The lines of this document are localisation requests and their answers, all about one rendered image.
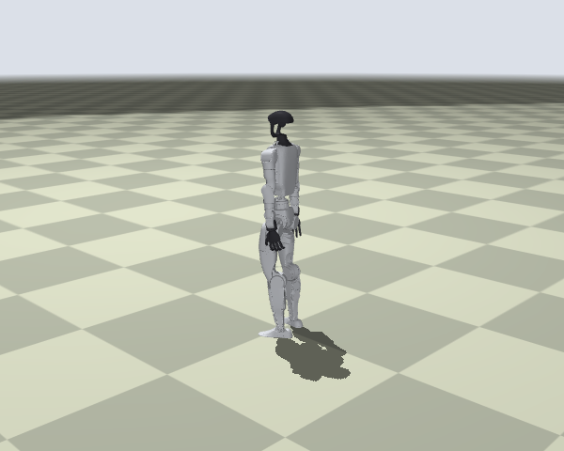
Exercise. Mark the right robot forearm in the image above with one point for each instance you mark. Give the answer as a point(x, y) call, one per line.
point(294, 201)

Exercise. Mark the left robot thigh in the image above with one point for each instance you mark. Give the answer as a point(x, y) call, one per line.
point(268, 257)

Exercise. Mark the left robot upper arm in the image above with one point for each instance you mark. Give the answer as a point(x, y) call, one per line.
point(268, 158)

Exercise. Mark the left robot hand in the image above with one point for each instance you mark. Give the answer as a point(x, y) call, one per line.
point(273, 238)

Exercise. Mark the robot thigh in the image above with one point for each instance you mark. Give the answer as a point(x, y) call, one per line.
point(286, 255)
point(268, 257)

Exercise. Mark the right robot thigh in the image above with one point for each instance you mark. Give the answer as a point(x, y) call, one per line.
point(286, 255)

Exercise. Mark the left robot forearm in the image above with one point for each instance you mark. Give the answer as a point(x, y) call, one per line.
point(268, 200)

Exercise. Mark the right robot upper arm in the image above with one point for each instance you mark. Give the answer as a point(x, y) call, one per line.
point(299, 151)

